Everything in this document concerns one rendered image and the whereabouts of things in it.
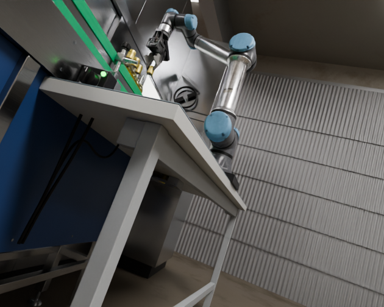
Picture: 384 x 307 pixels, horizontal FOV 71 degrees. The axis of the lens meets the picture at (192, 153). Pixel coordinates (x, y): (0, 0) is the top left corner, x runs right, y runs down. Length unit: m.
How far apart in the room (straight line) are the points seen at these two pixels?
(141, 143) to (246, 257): 3.51
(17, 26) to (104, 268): 0.47
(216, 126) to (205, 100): 1.30
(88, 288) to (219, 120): 0.80
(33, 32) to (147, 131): 0.30
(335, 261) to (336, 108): 2.09
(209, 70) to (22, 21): 2.06
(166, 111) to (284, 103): 3.99
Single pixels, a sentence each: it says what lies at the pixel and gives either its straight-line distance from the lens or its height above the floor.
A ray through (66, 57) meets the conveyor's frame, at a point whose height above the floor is 0.81.
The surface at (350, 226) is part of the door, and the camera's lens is 4.08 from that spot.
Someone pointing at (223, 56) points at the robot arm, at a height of 1.39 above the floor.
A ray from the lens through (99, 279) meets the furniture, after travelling 0.56.
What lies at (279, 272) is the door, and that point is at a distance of 3.97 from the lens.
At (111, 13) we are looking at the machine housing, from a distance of 1.45.
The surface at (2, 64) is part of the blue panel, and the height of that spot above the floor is 0.71.
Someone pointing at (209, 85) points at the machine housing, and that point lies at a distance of 2.49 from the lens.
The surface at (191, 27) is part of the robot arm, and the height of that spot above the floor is 1.48.
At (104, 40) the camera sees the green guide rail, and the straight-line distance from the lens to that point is 0.89.
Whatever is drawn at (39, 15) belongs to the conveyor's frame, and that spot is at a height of 0.83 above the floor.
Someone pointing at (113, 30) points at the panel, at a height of 1.23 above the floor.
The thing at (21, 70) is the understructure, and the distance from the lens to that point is 0.66.
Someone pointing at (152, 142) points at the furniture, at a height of 0.67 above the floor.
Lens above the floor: 0.57
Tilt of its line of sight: 12 degrees up
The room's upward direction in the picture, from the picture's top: 20 degrees clockwise
